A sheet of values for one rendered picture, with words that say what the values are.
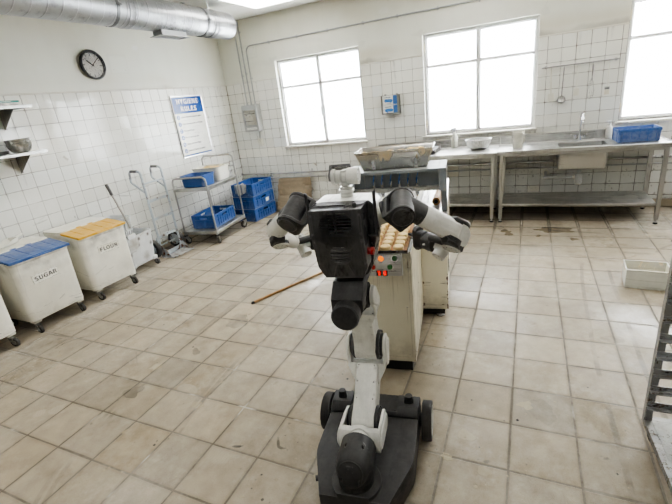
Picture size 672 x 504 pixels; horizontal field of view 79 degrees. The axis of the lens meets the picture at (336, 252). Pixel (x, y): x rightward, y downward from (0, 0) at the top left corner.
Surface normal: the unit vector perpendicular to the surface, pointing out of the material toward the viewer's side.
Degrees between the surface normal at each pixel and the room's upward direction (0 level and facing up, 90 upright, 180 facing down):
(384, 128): 90
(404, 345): 90
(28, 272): 92
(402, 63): 90
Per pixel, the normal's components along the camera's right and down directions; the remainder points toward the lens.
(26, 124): 0.91, 0.04
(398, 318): -0.26, 0.37
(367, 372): -0.27, -0.36
